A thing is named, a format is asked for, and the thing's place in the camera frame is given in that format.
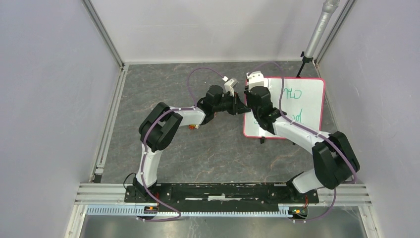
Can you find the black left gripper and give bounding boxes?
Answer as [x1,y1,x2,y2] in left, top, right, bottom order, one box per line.
[213,92,250,116]

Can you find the pink framed whiteboard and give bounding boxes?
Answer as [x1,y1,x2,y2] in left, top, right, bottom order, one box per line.
[243,77,325,139]

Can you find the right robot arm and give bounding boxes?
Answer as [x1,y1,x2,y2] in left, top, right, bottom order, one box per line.
[245,86,360,202]

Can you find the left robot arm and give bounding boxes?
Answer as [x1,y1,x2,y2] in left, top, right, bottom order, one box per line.
[133,85,250,202]

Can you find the red yellow toy block car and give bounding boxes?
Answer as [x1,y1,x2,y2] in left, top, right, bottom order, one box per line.
[188,124,200,130]

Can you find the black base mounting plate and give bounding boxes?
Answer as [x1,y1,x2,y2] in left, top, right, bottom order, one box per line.
[124,182,319,212]

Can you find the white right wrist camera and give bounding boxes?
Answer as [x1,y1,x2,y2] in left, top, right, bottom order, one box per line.
[247,71,266,91]

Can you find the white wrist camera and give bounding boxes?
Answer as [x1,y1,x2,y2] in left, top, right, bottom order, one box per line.
[224,78,238,96]
[247,71,266,91]

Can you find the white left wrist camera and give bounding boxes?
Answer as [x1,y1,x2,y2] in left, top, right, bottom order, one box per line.
[224,78,238,96]

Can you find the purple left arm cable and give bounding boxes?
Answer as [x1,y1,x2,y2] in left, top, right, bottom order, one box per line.
[136,67,229,223]

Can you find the white slotted cable duct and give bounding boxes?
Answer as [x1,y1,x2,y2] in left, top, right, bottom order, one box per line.
[86,205,308,218]

